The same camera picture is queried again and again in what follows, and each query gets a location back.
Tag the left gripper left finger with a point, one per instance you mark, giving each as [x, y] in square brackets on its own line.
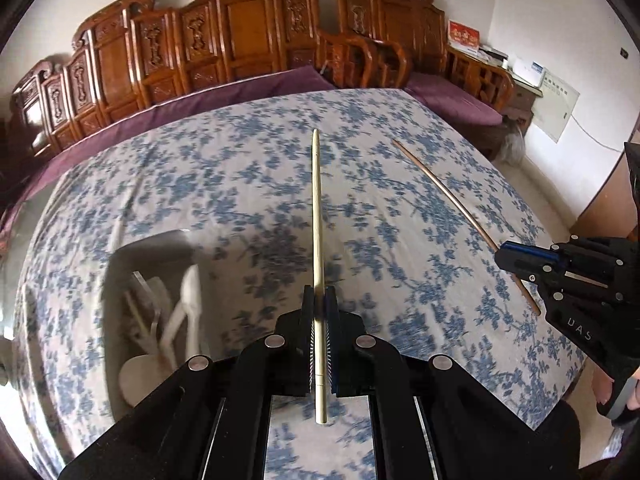
[304, 343]

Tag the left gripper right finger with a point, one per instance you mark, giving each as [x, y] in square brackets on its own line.
[335, 344]

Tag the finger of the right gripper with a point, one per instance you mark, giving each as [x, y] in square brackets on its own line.
[531, 263]

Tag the light bamboo chopstick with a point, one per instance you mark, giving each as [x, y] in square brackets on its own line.
[320, 352]

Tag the white plastic spoon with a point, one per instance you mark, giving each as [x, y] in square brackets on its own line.
[189, 309]

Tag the person's right hand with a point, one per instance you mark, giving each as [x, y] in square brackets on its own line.
[615, 396]

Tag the dark wooden chopstick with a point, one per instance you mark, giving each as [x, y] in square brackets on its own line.
[468, 217]

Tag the white plastic bag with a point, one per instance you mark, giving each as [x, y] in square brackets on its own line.
[512, 149]

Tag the blue floral tablecloth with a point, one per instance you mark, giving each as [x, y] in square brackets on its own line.
[396, 250]

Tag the white utensil holder box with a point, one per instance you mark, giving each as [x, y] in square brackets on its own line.
[146, 332]

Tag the silver metal fork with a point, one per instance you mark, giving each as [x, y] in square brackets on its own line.
[146, 305]

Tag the purple bench cushion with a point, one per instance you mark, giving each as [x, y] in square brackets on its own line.
[441, 96]

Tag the white spoon in holder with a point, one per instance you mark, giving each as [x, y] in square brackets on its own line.
[140, 375]

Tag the red box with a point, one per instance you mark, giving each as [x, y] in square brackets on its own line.
[463, 37]

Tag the wooden armchair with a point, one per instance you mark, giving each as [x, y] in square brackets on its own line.
[350, 61]

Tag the carved wooden bench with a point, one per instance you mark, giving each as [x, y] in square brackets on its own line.
[133, 54]

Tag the white wall panel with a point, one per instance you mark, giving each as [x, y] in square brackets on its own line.
[554, 108]

